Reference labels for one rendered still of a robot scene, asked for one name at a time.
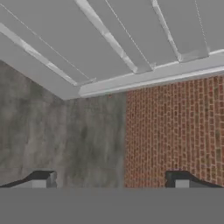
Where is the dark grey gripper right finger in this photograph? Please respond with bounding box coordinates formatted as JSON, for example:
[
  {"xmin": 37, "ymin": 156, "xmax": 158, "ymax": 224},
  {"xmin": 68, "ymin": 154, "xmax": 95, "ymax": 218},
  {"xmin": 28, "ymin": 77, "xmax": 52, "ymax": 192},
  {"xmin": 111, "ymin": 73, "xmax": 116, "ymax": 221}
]
[{"xmin": 164, "ymin": 170, "xmax": 224, "ymax": 189}]

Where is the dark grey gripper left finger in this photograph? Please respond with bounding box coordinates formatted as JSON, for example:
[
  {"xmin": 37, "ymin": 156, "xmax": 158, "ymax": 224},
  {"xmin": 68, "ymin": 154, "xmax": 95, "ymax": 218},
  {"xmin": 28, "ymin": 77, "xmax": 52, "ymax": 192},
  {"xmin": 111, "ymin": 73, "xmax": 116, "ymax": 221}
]
[{"xmin": 0, "ymin": 170, "xmax": 58, "ymax": 189}]

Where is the pale grey base strip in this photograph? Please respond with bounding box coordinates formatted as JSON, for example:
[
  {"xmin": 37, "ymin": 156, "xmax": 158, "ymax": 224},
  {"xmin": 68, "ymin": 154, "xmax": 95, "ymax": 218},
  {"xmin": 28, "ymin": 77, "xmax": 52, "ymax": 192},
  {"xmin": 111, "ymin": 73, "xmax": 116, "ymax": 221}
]
[{"xmin": 0, "ymin": 31, "xmax": 224, "ymax": 102}]

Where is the grey door panel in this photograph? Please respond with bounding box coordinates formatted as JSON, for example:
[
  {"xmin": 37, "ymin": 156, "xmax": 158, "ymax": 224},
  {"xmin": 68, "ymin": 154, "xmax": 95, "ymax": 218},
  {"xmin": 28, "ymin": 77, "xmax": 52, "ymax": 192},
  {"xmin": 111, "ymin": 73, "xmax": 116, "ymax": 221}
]
[
  {"xmin": 0, "ymin": 3, "xmax": 89, "ymax": 88},
  {"xmin": 0, "ymin": 0, "xmax": 156, "ymax": 86},
  {"xmin": 194, "ymin": 0, "xmax": 224, "ymax": 55},
  {"xmin": 87, "ymin": 0, "xmax": 210, "ymax": 71}
]

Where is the silver bar handle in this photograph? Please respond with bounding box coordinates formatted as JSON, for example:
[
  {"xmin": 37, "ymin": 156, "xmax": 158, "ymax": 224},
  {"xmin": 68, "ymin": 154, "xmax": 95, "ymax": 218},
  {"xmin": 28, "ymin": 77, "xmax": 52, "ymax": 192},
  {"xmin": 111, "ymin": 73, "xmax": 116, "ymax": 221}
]
[
  {"xmin": 0, "ymin": 22, "xmax": 97, "ymax": 88},
  {"xmin": 73, "ymin": 0, "xmax": 157, "ymax": 75},
  {"xmin": 150, "ymin": 0, "xmax": 211, "ymax": 63}
]

